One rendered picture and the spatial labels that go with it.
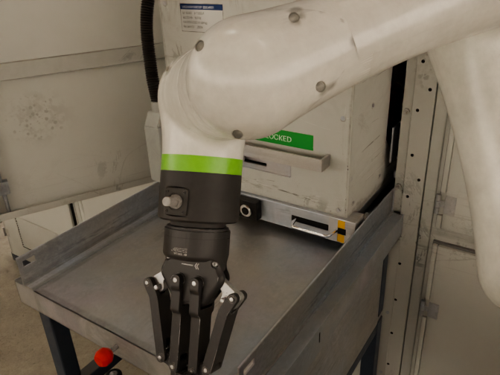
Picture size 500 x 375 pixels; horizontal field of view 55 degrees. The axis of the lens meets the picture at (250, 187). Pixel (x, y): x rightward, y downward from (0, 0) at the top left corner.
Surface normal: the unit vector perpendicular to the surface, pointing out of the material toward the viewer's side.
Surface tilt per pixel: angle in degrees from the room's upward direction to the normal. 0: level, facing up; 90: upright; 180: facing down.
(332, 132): 90
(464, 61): 81
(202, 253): 68
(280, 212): 90
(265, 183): 90
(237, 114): 109
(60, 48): 90
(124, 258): 0
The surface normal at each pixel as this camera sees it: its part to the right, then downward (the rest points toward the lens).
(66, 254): 0.83, 0.21
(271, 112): 0.39, 0.67
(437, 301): -0.55, 0.39
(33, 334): -0.04, -0.90
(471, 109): -0.68, 0.22
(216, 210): 0.48, 0.04
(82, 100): 0.50, 0.36
